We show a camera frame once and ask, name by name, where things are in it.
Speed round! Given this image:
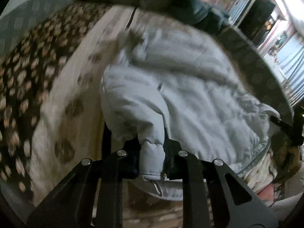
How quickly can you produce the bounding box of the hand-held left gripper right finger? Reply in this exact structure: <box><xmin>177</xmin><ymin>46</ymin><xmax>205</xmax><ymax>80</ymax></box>
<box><xmin>164</xmin><ymin>139</ymin><xmax>278</xmax><ymax>228</ymax></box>

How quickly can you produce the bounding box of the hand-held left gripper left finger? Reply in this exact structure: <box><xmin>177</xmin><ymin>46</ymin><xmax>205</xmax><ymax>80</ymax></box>
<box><xmin>26</xmin><ymin>139</ymin><xmax>140</xmax><ymax>228</ymax></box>

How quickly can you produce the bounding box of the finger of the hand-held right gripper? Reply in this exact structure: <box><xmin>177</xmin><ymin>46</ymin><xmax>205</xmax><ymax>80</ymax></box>
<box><xmin>269</xmin><ymin>115</ymin><xmax>296</xmax><ymax>138</ymax></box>

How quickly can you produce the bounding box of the light blue puffer jacket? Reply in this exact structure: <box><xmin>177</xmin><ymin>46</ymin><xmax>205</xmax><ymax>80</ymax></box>
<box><xmin>100</xmin><ymin>20</ymin><xmax>281</xmax><ymax>201</ymax></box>

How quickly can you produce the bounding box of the dark clothes pile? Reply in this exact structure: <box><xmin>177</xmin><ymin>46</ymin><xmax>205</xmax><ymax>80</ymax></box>
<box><xmin>138</xmin><ymin>0</ymin><xmax>228</xmax><ymax>34</ymax></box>

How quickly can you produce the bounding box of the blue striped curtain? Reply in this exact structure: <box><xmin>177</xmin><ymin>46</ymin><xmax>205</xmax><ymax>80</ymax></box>
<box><xmin>278</xmin><ymin>34</ymin><xmax>304</xmax><ymax>81</ymax></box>

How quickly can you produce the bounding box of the black door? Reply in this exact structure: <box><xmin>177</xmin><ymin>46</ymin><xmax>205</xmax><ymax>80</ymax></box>
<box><xmin>237</xmin><ymin>0</ymin><xmax>276</xmax><ymax>45</ymax></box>

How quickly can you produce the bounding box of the beige floral bed sheet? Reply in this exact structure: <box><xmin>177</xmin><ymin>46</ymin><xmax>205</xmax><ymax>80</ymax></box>
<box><xmin>31</xmin><ymin>5</ymin><xmax>292</xmax><ymax>228</ymax></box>

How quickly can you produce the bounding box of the brown floral blanket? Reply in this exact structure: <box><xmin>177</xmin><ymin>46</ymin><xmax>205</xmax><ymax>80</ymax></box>
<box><xmin>0</xmin><ymin>1</ymin><xmax>112</xmax><ymax>202</ymax></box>

